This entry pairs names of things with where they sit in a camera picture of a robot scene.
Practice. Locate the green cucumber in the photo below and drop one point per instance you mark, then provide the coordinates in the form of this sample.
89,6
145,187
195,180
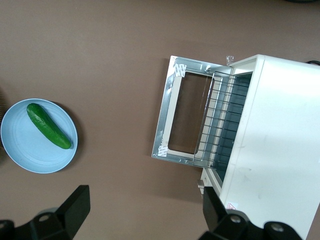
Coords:
47,126

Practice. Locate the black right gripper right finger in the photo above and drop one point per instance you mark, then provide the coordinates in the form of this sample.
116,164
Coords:
215,212

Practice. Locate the clear tape piece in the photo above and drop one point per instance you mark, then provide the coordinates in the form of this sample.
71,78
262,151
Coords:
230,60

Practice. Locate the white adhesive patch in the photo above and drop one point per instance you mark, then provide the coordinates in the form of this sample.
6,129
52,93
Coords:
180,70
163,151

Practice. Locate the white toaster oven body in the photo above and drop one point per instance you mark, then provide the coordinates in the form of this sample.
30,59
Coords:
280,137

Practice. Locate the red warning sticker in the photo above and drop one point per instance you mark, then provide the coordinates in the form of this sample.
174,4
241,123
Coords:
232,206

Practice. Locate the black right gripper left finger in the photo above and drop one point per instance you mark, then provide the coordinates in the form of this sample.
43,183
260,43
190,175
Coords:
70,212

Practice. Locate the light blue plate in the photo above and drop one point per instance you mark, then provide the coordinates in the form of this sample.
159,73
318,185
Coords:
30,155

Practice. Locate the silver oven knob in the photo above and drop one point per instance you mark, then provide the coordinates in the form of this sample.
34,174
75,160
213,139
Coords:
200,184

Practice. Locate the brown wicker basket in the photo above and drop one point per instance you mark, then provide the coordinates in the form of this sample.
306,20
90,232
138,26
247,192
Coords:
1,105

